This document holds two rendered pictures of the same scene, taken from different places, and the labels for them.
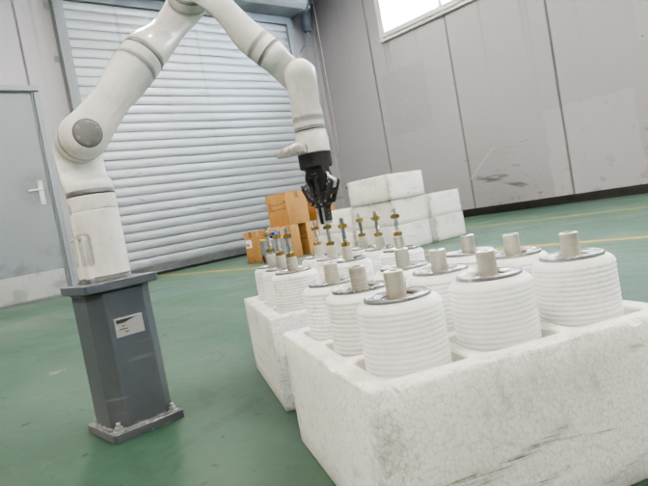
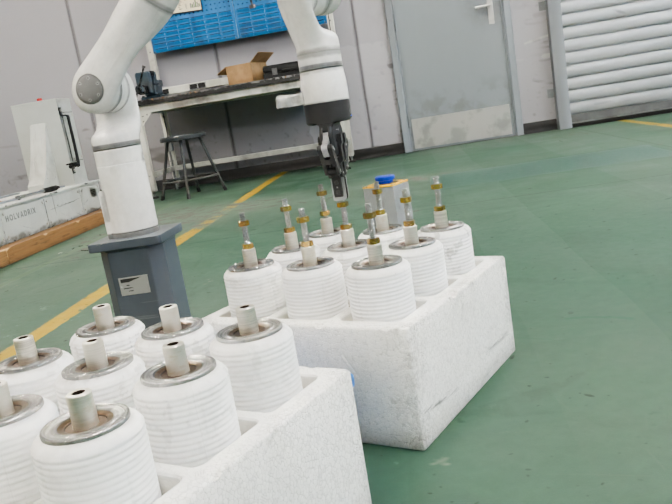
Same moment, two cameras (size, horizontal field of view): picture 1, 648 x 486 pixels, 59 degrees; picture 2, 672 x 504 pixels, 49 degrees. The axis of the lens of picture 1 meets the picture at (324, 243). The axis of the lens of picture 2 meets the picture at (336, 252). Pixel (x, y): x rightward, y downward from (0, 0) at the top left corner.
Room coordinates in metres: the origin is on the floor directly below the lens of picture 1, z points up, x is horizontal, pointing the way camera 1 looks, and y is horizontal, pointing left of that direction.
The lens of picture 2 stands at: (0.48, -0.90, 0.48)
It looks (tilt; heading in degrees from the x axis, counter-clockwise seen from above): 11 degrees down; 48
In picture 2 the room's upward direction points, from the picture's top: 9 degrees counter-clockwise
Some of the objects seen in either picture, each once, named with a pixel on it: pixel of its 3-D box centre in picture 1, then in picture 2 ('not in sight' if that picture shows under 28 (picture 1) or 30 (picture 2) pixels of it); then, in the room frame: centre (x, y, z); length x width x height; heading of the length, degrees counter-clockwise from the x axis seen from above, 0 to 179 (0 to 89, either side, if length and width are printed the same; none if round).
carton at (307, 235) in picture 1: (308, 237); not in sight; (5.45, 0.14, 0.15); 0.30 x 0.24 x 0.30; 42
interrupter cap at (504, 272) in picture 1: (488, 275); (2, 413); (0.66, -0.18, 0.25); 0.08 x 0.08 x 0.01
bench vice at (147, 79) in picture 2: not in sight; (148, 83); (3.38, 4.20, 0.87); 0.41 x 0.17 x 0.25; 42
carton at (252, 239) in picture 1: (264, 245); not in sight; (5.51, 0.57, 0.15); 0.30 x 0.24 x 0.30; 130
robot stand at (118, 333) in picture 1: (122, 352); (151, 305); (1.15, 0.44, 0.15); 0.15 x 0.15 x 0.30; 42
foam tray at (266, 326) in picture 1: (344, 327); (363, 337); (1.29, -0.01, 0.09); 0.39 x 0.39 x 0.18; 15
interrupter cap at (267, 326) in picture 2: (469, 253); (249, 331); (0.92, -0.23, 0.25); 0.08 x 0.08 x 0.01
